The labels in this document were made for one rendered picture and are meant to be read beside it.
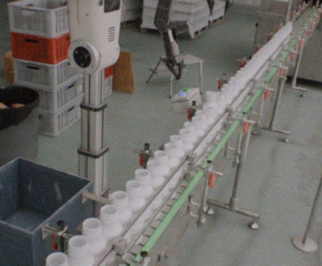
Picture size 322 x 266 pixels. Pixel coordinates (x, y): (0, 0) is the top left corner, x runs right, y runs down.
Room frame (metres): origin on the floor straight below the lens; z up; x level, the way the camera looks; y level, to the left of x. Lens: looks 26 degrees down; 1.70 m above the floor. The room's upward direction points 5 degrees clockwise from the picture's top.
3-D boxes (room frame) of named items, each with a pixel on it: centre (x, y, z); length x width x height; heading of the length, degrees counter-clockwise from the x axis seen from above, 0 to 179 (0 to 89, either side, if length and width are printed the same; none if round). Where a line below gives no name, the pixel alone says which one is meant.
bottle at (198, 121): (1.27, -0.12, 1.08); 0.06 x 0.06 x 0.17
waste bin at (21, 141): (2.60, 1.06, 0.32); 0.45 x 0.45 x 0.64
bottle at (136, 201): (0.83, 0.05, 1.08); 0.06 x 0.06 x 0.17
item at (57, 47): (3.65, 1.04, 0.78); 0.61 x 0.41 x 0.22; 165
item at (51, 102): (3.65, 1.04, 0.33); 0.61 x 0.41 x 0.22; 165
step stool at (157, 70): (4.93, -0.12, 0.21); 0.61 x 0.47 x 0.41; 32
